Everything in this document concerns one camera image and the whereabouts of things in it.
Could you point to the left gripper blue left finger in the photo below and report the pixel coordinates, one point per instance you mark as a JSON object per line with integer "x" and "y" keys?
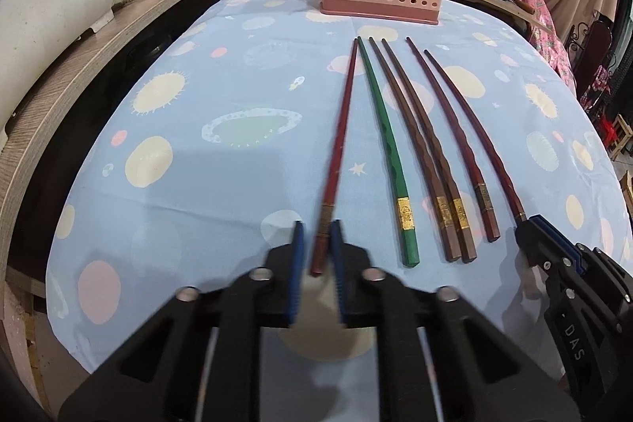
{"x": 296, "y": 271}

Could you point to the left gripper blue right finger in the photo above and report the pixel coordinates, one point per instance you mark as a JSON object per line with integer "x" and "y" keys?
{"x": 335, "y": 249}

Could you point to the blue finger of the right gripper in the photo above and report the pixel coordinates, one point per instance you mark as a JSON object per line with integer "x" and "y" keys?
{"x": 555, "y": 238}

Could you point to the dark red chopstick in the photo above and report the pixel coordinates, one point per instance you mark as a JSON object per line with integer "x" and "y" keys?
{"x": 319, "y": 253}

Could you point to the dark maroon chopstick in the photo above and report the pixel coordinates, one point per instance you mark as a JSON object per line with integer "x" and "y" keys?
{"x": 505, "y": 180}

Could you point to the green chopstick right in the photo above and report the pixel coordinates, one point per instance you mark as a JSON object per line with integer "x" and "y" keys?
{"x": 402, "y": 203}

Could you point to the brown chopstick right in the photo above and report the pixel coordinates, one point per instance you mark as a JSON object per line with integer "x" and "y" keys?
{"x": 451, "y": 191}

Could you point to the brown chopstick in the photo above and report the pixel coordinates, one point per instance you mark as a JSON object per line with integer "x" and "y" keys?
{"x": 451, "y": 191}
{"x": 444, "y": 218}

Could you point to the brown chopstick left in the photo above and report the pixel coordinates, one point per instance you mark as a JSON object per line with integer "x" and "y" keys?
{"x": 444, "y": 218}

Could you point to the blue patterned tablecloth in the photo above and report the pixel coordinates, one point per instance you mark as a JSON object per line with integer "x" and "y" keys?
{"x": 224, "y": 143}

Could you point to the pink floral garment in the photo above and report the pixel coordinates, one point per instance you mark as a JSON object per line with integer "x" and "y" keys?
{"x": 548, "y": 44}

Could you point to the grey wooden counter shelf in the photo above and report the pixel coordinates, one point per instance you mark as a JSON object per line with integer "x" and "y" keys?
{"x": 54, "y": 95}

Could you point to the white dish rack bin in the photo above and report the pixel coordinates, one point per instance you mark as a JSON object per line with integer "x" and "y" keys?
{"x": 34, "y": 33}

